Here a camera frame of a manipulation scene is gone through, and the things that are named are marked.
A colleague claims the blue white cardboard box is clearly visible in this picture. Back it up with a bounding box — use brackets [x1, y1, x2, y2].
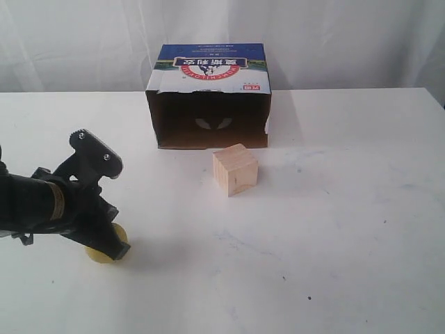
[145, 43, 272, 150]

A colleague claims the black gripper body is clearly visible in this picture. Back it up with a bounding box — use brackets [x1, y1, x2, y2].
[30, 152, 104, 240]

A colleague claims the light wooden cube block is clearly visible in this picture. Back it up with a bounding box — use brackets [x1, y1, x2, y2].
[212, 143, 259, 197]

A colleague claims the yellow tennis ball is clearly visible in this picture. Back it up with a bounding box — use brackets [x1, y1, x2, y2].
[84, 223, 128, 264]

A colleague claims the white backdrop curtain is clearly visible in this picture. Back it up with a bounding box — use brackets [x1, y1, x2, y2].
[1, 1, 444, 92]

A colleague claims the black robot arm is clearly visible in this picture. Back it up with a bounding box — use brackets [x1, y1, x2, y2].
[1, 129, 131, 261]

